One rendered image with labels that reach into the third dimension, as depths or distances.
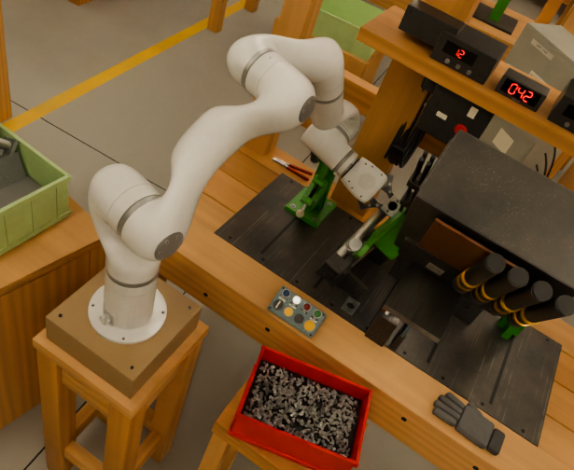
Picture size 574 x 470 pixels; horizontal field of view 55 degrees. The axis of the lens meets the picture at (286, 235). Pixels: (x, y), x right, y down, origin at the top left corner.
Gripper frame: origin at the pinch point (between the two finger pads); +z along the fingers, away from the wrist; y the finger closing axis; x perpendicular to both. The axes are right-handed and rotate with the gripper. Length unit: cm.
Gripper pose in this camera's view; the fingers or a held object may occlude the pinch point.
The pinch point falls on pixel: (389, 204)
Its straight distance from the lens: 160.9
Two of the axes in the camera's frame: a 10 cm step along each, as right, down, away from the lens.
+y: 6.9, -7.3, -0.2
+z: 7.3, 6.9, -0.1
